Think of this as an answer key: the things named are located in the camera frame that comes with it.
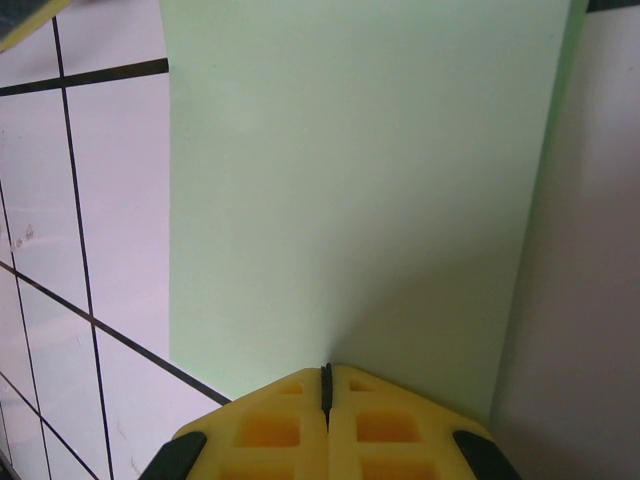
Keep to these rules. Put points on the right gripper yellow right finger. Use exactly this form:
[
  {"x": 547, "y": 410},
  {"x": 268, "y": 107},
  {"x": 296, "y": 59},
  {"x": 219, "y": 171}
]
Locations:
[{"x": 390, "y": 430}]

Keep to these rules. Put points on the light green cloth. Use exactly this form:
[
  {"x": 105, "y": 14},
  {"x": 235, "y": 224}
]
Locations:
[{"x": 350, "y": 175}]

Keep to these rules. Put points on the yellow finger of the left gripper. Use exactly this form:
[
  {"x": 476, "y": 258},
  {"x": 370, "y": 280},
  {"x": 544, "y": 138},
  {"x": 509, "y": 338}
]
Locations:
[{"x": 20, "y": 17}]

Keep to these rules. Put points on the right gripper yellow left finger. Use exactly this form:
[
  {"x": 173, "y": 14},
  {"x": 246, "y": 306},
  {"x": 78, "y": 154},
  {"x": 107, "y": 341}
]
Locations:
[{"x": 270, "y": 435}]

